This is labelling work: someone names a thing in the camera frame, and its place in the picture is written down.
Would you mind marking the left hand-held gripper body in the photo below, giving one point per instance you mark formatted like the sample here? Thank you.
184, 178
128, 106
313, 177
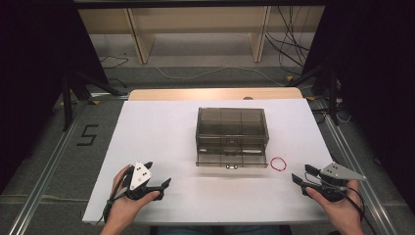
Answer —
138, 178

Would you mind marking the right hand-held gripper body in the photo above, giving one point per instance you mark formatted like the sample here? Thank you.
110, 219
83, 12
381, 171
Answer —
339, 173

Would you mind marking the person's left hand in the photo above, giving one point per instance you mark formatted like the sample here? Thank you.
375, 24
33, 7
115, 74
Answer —
125, 209

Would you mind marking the person's right hand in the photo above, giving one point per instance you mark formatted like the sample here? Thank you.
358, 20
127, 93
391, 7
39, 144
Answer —
345, 209

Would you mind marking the white table board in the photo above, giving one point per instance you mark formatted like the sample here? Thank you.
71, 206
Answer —
169, 137

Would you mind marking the red rubber band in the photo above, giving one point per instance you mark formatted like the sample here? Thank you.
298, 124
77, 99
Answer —
271, 164

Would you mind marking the smoky transparent plastic drawer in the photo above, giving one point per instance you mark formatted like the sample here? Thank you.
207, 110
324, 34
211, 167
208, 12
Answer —
212, 160

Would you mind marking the black tripod stand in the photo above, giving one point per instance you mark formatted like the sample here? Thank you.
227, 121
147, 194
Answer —
68, 104
332, 98

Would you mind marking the wooden table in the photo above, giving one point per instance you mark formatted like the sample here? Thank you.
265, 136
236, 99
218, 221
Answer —
195, 94

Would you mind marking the smoky transparent drawer cabinet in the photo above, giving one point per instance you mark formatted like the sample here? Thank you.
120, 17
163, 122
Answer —
231, 127

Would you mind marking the small brown round object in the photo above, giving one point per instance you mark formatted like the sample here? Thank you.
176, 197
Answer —
248, 98

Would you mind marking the dark curtain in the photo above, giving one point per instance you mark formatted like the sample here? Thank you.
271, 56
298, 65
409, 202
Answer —
378, 81
29, 65

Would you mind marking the light wooden shelf unit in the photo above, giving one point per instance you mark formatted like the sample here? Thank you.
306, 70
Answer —
202, 19

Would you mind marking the aluminium floor rail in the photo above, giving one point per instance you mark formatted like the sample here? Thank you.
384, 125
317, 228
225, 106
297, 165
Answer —
45, 182
359, 163

